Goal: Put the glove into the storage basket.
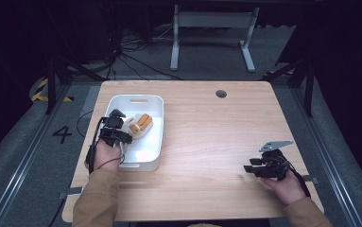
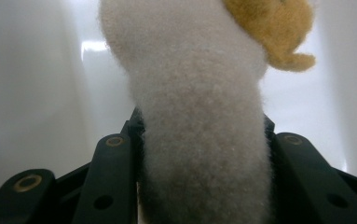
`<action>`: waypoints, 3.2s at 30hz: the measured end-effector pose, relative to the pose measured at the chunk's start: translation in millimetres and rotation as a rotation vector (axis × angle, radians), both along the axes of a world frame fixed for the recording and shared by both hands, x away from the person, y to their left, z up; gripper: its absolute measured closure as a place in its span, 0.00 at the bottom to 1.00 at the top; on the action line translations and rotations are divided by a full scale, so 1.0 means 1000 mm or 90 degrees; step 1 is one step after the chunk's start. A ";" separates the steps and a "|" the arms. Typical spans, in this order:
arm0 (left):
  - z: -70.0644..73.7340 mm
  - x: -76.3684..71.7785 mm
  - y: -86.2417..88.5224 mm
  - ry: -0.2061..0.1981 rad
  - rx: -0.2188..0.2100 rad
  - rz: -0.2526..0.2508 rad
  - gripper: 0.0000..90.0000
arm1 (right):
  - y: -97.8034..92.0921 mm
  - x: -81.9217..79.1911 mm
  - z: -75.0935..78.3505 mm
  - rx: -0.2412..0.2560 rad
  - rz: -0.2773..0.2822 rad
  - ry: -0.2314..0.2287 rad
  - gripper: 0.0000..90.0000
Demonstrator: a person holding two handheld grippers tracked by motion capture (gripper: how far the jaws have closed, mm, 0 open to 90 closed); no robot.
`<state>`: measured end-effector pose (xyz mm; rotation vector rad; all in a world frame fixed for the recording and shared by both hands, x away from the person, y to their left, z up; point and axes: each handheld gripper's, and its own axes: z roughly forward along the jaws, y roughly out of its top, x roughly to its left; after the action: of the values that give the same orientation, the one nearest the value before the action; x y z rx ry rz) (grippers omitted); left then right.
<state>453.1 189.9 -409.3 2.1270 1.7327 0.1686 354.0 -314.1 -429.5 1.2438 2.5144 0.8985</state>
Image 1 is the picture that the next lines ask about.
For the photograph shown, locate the aluminium floor rail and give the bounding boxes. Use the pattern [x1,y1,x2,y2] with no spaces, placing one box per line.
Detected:
[0,84,73,227]
[289,87,362,227]

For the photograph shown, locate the hand-held gripper black cable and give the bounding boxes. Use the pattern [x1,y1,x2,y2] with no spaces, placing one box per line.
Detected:
[283,158,312,199]
[84,116,127,175]

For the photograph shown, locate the small metal table bracket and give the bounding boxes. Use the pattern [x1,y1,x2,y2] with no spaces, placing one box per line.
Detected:
[302,174,321,185]
[58,185,84,201]

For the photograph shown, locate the yellow black hazard tape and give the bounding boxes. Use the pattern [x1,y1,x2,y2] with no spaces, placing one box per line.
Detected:
[30,78,75,103]

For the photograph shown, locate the grey metal desk frame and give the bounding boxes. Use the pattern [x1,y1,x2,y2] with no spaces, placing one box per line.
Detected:
[169,4,261,73]

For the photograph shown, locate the left hand-held gripper black cable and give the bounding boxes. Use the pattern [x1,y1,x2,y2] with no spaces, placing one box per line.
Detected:
[84,116,127,175]

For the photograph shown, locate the thin black floor cable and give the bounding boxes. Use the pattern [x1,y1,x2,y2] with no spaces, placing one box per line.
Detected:
[76,110,95,139]

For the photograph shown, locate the white plastic bin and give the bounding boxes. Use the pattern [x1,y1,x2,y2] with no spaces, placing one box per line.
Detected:
[103,94,165,173]

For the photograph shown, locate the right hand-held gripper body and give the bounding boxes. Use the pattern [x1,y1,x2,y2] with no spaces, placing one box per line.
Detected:
[258,140,294,182]

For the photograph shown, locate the bundle of black floor cables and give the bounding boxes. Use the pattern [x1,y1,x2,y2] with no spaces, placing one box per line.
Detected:
[105,24,183,81]

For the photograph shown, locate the beige glove with bear patch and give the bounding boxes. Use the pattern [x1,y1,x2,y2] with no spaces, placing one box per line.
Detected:
[129,113,155,137]

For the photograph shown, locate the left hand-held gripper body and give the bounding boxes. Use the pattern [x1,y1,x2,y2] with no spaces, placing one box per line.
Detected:
[98,108,129,148]

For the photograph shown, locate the person's left hand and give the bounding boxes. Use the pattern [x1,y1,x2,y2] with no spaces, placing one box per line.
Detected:
[92,137,123,174]

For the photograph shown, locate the person's right hand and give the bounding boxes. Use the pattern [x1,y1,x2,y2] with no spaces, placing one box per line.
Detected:
[260,170,308,206]

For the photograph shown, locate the right hand-held gripper black cable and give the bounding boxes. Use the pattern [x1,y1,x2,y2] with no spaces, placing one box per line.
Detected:
[283,158,312,199]

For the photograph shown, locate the black metal stand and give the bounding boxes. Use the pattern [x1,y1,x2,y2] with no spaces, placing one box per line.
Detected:
[43,52,108,115]
[263,56,316,118]

